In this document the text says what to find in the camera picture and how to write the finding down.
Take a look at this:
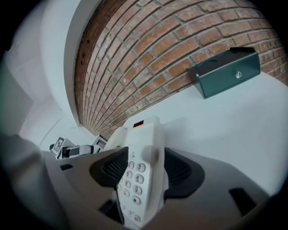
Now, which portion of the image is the white corded telephone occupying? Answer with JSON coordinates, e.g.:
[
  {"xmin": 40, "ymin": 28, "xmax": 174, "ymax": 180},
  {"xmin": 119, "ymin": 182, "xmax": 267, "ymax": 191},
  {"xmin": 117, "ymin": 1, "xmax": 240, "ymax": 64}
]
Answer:
[{"xmin": 105, "ymin": 115, "xmax": 170, "ymax": 229}]

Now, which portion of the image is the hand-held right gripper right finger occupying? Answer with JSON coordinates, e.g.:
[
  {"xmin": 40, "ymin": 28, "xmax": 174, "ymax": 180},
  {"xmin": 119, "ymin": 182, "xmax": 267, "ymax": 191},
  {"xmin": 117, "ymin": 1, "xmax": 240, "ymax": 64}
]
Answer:
[{"xmin": 148, "ymin": 147, "xmax": 278, "ymax": 230}]

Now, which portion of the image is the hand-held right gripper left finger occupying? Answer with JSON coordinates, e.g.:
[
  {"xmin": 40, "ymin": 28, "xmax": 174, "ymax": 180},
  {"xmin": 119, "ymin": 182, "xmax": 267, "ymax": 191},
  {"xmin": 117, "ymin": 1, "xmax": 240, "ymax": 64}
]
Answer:
[{"xmin": 44, "ymin": 147, "xmax": 130, "ymax": 230}]

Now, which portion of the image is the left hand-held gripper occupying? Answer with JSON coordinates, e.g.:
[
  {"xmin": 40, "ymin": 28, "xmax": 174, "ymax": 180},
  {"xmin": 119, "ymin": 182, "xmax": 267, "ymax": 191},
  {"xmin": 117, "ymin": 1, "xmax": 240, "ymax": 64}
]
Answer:
[{"xmin": 49, "ymin": 137, "xmax": 95, "ymax": 160}]

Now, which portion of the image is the dark rectangular box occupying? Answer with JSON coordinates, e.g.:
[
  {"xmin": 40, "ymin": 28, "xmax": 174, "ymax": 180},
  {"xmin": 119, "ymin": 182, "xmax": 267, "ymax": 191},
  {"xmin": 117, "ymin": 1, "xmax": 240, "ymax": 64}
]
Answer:
[{"xmin": 187, "ymin": 47, "xmax": 261, "ymax": 100}]

